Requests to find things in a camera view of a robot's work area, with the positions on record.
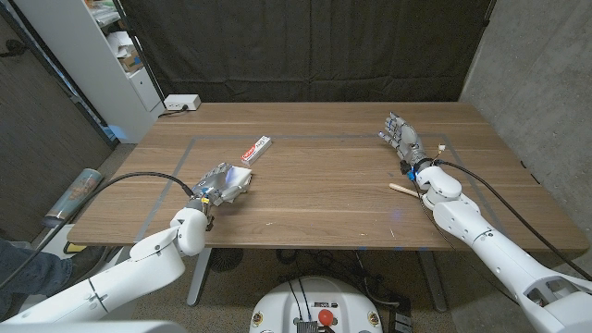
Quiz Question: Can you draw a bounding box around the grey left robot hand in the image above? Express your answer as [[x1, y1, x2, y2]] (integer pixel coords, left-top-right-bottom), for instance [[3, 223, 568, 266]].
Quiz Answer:
[[187, 161, 246, 214]]

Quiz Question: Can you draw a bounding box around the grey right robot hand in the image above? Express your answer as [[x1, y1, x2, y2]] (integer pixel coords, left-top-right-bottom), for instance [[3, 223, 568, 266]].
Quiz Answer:
[[378, 111, 432, 170]]

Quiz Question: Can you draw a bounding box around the white napkin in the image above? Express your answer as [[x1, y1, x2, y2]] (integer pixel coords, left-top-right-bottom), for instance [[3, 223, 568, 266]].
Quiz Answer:
[[220, 166, 254, 204]]

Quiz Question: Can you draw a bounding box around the white red toothpaste box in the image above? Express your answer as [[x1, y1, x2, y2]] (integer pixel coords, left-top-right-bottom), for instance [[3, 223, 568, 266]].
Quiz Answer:
[[240, 135, 273, 167]]

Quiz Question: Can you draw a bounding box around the light wooden stick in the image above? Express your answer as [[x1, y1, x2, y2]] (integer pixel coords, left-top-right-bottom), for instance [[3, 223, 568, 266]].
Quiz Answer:
[[388, 182, 423, 198]]

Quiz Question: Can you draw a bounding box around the black round floor fan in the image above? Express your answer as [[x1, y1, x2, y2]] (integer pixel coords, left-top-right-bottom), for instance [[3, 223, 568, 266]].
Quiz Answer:
[[207, 248, 245, 273]]

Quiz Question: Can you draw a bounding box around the white power strip box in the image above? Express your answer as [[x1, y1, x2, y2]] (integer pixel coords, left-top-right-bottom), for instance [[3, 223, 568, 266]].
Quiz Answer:
[[163, 93, 203, 112]]

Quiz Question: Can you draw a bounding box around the grey metal table leg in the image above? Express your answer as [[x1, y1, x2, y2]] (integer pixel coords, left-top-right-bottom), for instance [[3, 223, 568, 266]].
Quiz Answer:
[[186, 247, 214, 307], [417, 249, 449, 314]]

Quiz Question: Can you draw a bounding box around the black backdrop curtain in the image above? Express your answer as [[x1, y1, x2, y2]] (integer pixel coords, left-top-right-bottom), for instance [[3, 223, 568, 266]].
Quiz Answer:
[[113, 0, 499, 104]]

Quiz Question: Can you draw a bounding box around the white robot torso base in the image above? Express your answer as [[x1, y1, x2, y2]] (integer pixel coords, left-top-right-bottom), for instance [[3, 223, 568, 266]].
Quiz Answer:
[[248, 276, 384, 333]]

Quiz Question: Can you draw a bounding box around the dark shoe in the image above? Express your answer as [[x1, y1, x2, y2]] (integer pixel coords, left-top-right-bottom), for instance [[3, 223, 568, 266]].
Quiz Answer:
[[64, 246, 107, 283]]

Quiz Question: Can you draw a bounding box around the brown cardboard box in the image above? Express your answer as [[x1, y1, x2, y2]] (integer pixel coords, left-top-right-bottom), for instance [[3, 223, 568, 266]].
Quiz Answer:
[[117, 44, 144, 74]]

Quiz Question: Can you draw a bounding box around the black power adapter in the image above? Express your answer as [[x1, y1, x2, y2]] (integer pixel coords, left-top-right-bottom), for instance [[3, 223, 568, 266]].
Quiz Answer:
[[387, 295, 414, 333]]

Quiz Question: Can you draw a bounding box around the white shelf cabinet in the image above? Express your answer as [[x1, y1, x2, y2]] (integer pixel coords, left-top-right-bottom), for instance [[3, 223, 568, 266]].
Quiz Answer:
[[13, 0, 167, 144]]

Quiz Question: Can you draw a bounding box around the person leg in jeans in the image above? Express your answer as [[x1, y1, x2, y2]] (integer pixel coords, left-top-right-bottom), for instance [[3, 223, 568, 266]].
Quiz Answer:
[[0, 240, 73, 320]]

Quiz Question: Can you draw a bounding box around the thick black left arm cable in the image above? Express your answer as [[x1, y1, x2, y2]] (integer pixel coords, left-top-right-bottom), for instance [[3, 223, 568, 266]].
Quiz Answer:
[[0, 171, 195, 290]]

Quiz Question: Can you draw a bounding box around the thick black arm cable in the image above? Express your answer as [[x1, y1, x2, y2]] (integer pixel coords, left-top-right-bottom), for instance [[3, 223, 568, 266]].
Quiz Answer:
[[434, 157, 592, 282], [0, 171, 195, 290]]

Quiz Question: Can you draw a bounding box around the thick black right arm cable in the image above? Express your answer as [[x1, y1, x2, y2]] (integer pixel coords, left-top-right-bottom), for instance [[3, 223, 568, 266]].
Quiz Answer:
[[434, 157, 592, 282]]

